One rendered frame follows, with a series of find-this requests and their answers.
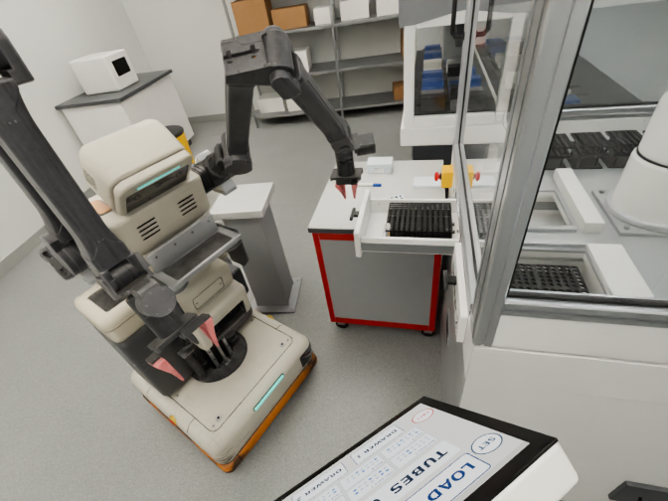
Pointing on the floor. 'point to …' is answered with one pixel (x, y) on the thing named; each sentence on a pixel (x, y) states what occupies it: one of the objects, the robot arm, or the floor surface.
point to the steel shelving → (341, 68)
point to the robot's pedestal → (259, 247)
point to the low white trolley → (385, 296)
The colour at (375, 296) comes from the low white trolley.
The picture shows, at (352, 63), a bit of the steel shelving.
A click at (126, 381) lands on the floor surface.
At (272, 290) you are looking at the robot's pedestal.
